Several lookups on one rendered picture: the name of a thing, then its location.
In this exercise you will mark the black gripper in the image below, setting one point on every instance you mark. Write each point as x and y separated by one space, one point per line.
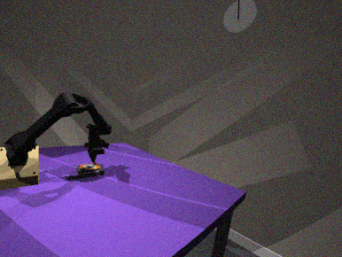
94 148

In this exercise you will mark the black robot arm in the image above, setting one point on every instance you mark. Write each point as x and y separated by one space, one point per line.
64 105

